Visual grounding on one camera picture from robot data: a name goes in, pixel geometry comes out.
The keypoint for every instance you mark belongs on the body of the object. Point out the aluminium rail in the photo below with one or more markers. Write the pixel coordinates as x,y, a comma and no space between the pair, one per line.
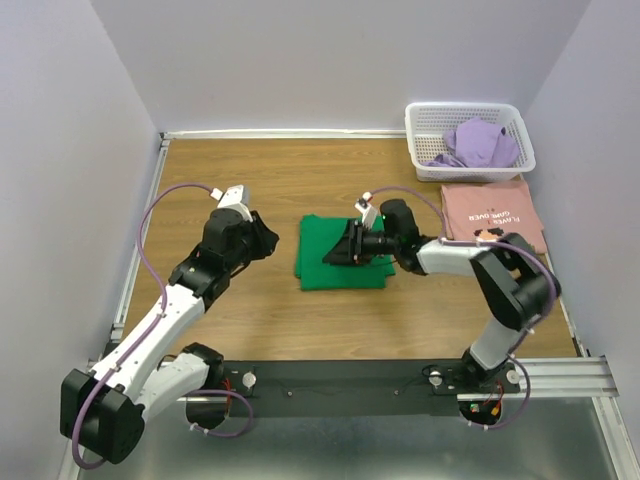
285,133
540,377
121,313

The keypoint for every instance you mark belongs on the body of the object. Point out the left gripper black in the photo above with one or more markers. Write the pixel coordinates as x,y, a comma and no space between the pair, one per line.
266,238

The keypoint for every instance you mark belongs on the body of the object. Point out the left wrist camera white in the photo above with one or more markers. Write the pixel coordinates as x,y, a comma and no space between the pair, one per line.
234,198

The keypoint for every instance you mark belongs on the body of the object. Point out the aluminium front rail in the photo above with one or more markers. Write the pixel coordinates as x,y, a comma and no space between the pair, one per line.
540,377

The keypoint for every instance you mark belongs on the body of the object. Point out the white plastic basket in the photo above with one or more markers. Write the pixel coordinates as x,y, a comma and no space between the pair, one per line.
426,122

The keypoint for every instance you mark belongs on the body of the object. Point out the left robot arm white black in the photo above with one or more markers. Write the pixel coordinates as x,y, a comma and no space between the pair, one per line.
105,410

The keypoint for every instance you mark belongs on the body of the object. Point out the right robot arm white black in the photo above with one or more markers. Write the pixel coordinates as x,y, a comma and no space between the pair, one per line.
518,288

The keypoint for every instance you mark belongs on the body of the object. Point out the black base mat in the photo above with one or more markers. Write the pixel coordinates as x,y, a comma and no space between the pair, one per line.
210,411

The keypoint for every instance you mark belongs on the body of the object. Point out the green t shirt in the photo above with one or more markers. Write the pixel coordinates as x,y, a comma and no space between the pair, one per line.
317,236

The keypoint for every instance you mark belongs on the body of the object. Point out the purple t shirt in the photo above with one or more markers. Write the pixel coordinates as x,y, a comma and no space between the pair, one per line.
477,144

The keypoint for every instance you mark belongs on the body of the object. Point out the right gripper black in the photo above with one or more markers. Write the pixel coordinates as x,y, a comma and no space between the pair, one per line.
349,249

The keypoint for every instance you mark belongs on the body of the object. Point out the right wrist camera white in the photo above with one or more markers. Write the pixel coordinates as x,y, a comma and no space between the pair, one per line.
368,213

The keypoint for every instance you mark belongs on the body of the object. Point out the aluminium left rail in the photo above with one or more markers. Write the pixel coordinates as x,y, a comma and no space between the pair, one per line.
121,313

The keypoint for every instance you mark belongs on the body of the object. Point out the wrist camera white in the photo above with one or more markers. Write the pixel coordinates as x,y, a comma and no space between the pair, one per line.
368,213
234,198

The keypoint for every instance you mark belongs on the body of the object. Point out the aluminium back rail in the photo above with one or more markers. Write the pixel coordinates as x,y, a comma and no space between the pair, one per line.
285,133

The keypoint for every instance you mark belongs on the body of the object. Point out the folded pink t shirt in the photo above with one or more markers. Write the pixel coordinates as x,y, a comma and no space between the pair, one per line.
485,212

